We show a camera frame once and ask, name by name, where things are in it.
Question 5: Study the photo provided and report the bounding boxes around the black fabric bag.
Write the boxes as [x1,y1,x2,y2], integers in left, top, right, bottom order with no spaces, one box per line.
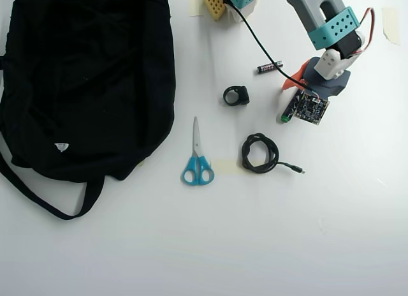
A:
[0,0,177,221]

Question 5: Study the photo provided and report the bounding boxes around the black AAA battery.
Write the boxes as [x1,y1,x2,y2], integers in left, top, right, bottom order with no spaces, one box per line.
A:
[256,61,284,75]

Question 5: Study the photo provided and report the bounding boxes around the black plastic ring clamp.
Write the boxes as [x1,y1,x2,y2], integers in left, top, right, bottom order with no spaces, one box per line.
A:
[222,85,251,107]

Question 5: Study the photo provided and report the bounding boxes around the blue handled scissors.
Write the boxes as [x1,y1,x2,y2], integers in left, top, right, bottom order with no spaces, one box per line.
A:
[181,116,215,186]

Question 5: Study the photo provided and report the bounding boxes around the yellow perforated base block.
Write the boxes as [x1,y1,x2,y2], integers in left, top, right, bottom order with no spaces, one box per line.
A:
[203,0,226,22]

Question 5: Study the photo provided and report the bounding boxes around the red and white servo wire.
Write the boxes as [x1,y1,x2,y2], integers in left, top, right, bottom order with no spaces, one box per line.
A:
[348,7,375,58]

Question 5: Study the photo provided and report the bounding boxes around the long masking tape strip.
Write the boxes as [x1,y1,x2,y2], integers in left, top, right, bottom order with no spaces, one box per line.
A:
[210,158,268,175]

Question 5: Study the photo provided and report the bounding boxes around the green marker pen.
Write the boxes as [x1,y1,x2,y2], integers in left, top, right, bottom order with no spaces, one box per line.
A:
[280,87,304,124]

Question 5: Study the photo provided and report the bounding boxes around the black camera cable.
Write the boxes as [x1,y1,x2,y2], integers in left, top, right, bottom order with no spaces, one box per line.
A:
[212,0,321,101]

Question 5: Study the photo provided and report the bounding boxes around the camera circuit board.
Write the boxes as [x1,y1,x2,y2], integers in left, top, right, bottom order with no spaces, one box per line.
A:
[293,91,331,126]

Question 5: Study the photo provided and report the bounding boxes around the torn masking tape piece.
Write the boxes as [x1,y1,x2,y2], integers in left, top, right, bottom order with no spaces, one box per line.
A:
[381,6,401,46]

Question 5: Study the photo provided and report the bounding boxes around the coiled black USB cable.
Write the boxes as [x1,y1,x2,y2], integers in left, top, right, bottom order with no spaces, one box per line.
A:
[240,132,306,175]

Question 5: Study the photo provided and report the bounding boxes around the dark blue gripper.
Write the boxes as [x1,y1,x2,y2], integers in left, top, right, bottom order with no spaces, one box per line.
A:
[281,56,352,100]

